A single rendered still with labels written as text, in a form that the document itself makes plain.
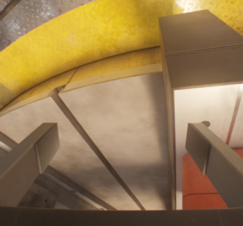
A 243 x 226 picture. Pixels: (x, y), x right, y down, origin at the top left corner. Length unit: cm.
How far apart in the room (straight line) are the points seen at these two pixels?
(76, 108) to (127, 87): 27
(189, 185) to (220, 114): 11
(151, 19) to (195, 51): 60
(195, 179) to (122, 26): 77
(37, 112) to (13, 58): 44
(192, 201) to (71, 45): 91
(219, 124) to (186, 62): 10
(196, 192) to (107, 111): 57
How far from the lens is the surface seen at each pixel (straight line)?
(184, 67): 27
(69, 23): 97
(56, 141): 17
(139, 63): 80
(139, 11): 89
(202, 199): 27
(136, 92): 69
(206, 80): 24
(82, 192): 150
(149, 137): 87
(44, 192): 127
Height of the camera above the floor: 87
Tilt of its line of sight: 50 degrees down
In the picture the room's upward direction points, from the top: 169 degrees counter-clockwise
